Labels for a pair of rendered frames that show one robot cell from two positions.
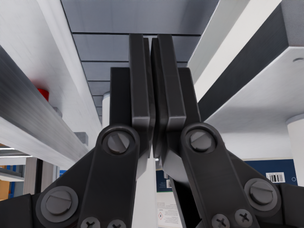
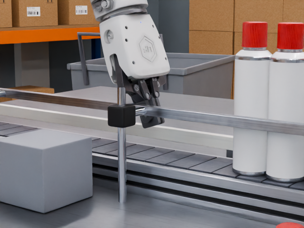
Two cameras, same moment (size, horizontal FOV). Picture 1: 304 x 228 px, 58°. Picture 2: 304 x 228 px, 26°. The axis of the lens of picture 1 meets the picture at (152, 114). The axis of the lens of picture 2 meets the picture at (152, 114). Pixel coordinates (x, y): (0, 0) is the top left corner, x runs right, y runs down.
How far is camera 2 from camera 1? 105 cm
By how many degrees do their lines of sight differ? 115
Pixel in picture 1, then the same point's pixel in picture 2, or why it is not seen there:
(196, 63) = (188, 138)
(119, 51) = (189, 162)
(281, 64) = not seen: hidden behind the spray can
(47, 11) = (150, 164)
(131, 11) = (166, 156)
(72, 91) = not seen: outside the picture
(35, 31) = (192, 216)
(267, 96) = not seen: hidden behind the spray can
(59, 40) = (168, 168)
